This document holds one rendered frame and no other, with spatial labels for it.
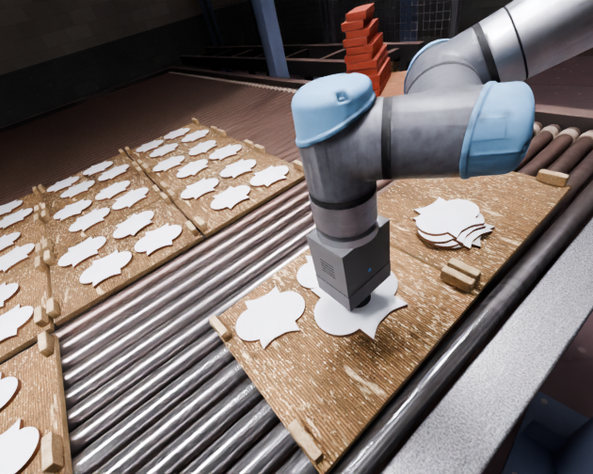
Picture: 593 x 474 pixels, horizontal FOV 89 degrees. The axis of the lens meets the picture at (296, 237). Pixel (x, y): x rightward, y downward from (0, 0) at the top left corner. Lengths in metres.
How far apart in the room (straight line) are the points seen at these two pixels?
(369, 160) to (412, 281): 0.42
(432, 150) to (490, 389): 0.41
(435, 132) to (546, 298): 0.50
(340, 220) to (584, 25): 0.27
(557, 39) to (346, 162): 0.22
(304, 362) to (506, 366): 0.32
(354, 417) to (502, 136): 0.42
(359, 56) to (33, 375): 1.29
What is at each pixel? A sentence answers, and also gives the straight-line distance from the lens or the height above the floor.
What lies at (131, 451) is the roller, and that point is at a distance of 0.67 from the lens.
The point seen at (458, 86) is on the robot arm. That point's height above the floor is 1.35.
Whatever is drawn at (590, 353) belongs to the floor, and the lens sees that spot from 1.85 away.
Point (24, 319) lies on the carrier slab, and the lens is 1.04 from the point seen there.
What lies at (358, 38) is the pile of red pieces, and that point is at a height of 1.24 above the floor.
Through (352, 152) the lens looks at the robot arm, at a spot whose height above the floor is 1.32.
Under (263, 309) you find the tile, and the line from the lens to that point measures 0.65.
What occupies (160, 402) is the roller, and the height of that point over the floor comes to 0.92.
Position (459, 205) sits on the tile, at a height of 0.97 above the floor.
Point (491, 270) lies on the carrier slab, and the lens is 0.70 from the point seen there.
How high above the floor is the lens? 1.44
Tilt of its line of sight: 40 degrees down
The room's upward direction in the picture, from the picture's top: 16 degrees counter-clockwise
